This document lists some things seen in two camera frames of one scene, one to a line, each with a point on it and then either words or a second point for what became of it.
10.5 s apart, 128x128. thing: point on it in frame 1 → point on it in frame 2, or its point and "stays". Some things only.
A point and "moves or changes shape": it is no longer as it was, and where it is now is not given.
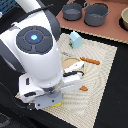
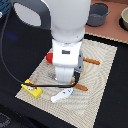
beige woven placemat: x=82 y=109 stays
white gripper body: x=44 y=97 → x=67 y=58
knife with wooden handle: x=89 y=60 stays
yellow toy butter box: x=56 y=105 moves or changes shape
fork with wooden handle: x=83 y=88 stays
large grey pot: x=95 y=14 stays
